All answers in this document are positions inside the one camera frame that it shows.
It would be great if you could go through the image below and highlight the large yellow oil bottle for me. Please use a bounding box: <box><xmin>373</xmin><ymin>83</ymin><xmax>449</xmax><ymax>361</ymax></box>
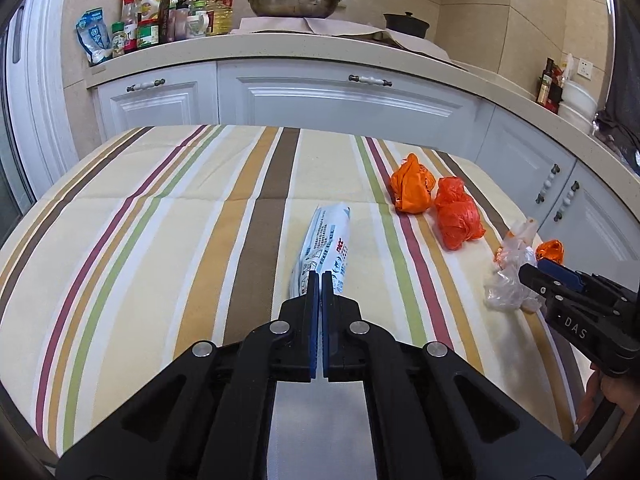
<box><xmin>205</xmin><ymin>0</ymin><xmax>234</xmax><ymax>37</ymax></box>

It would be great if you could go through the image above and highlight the orange crumpled plastic bag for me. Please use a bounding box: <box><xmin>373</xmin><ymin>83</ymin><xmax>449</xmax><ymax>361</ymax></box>
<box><xmin>390</xmin><ymin>153</ymin><xmax>435</xmax><ymax>215</ymax></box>

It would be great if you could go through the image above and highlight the white door frame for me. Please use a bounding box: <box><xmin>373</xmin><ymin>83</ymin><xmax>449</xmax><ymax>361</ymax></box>
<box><xmin>0</xmin><ymin>0</ymin><xmax>96</xmax><ymax>211</ymax></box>

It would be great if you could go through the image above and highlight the white kitchen cabinet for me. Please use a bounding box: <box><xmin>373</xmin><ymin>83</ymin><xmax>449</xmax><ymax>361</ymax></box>
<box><xmin>92</xmin><ymin>55</ymin><xmax>640</xmax><ymax>321</ymax></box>

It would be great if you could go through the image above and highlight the beige stove cover cloth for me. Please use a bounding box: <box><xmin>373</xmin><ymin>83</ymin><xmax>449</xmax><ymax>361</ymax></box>
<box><xmin>230</xmin><ymin>16</ymin><xmax>468</xmax><ymax>68</ymax></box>

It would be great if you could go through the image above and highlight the clear plastic bag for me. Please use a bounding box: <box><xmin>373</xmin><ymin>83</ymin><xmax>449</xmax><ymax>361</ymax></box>
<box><xmin>483</xmin><ymin>217</ymin><xmax>543</xmax><ymax>313</ymax></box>

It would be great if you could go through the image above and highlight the small orange plastic bag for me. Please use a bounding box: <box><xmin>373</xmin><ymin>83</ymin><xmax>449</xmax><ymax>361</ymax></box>
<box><xmin>535</xmin><ymin>239</ymin><xmax>566</xmax><ymax>266</ymax></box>

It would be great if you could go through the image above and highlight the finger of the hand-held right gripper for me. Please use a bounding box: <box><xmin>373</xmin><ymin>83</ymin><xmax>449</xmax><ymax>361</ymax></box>
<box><xmin>539</xmin><ymin>259</ymin><xmax>586</xmax><ymax>292</ymax></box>
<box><xmin>518</xmin><ymin>263</ymin><xmax>581</xmax><ymax>306</ymax></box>

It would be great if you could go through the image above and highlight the red-orange crumpled plastic bag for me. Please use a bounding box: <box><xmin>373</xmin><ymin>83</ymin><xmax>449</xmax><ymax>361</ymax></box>
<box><xmin>434</xmin><ymin>176</ymin><xmax>487</xmax><ymax>252</ymax></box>

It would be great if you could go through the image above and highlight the white printed pouch packet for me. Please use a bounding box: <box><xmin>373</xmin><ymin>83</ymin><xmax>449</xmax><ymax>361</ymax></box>
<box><xmin>289</xmin><ymin>201</ymin><xmax>353</xmax><ymax>301</ymax></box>

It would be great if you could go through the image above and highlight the person's right hand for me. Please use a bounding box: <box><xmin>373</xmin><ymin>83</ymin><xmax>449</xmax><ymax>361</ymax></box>
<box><xmin>576</xmin><ymin>367</ymin><xmax>640</xmax><ymax>423</ymax></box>

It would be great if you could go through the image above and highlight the blue and white pouch bag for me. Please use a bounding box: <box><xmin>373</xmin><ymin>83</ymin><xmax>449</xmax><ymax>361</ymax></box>
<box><xmin>76</xmin><ymin>7</ymin><xmax>113</xmax><ymax>67</ymax></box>

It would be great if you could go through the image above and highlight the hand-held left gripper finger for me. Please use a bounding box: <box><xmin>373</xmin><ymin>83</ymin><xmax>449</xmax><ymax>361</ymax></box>
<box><xmin>55</xmin><ymin>270</ymin><xmax>319</xmax><ymax>480</ymax></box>
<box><xmin>322</xmin><ymin>271</ymin><xmax>587</xmax><ymax>480</ymax></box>

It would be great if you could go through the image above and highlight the black lidded pot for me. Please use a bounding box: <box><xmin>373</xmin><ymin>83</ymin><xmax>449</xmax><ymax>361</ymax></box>
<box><xmin>383</xmin><ymin>10</ymin><xmax>431</xmax><ymax>39</ymax></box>

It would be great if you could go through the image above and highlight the dark glass oil bottle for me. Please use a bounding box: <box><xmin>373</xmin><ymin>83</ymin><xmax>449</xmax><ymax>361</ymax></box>
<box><xmin>537</xmin><ymin>58</ymin><xmax>555</xmax><ymax>105</ymax></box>

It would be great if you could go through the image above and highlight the cluster of condiment bottles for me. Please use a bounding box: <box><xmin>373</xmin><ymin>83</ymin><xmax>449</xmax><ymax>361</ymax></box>
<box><xmin>111</xmin><ymin>0</ymin><xmax>208</xmax><ymax>58</ymax></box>

